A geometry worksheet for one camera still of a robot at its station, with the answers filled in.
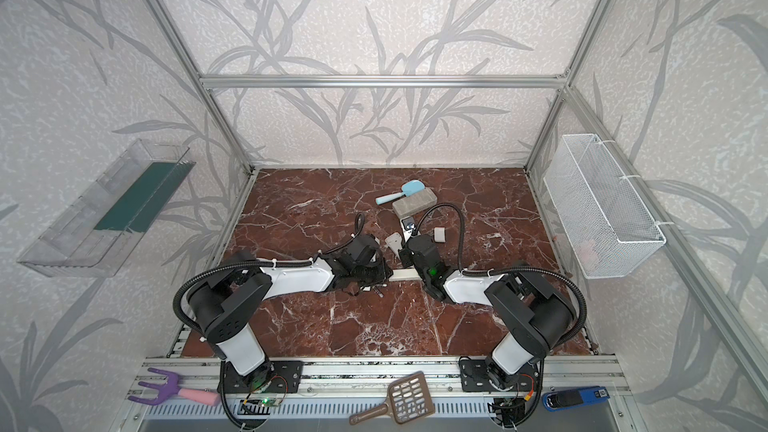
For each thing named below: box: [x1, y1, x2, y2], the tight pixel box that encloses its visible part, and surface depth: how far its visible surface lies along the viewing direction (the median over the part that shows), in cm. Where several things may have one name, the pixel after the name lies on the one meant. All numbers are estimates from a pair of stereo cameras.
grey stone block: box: [392, 188, 438, 219], surface depth 107 cm
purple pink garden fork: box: [128, 368, 220, 406], surface depth 73 cm
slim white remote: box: [388, 268, 423, 281], surface depth 91 cm
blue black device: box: [542, 386, 610, 412], surface depth 70 cm
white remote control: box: [384, 232, 403, 258], surface depth 101 cm
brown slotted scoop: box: [349, 371, 436, 425], surface depth 72 cm
